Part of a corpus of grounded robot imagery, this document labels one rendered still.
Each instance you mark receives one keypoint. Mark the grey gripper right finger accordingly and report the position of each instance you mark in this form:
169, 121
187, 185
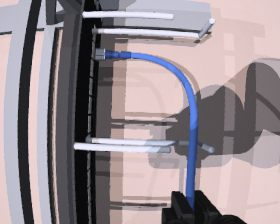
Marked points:
206, 213

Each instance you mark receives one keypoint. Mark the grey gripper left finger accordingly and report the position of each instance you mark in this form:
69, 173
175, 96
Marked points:
180, 211

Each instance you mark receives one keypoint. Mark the blue cable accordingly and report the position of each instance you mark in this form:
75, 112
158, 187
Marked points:
193, 134

